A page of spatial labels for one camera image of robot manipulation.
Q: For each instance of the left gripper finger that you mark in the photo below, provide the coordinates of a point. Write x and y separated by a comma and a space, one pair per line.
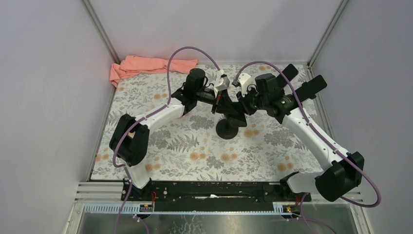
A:
236, 116
227, 105

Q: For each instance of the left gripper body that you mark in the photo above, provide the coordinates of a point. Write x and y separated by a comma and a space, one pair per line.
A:
218, 104

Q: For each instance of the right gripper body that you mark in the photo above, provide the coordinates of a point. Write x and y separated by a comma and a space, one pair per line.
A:
251, 101

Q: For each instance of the black round-base stand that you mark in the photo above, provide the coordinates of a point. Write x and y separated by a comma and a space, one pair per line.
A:
225, 130

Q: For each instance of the black phone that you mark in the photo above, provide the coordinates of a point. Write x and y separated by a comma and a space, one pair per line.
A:
238, 124
308, 90

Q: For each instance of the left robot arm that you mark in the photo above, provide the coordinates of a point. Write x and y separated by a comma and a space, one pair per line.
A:
130, 139

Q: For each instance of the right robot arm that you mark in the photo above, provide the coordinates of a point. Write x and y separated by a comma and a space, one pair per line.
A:
341, 170

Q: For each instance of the pink cloth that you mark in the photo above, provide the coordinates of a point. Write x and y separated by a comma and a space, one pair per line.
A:
134, 65

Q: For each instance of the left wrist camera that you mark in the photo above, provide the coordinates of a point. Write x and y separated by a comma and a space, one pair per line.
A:
221, 83

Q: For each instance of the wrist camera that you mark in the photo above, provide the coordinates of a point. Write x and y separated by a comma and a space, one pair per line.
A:
221, 83
244, 81

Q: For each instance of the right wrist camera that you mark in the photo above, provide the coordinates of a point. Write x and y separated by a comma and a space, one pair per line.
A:
244, 81

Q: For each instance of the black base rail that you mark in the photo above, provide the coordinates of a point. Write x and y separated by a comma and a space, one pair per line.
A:
215, 204

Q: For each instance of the aluminium frame profile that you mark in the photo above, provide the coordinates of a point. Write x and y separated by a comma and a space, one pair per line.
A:
96, 192

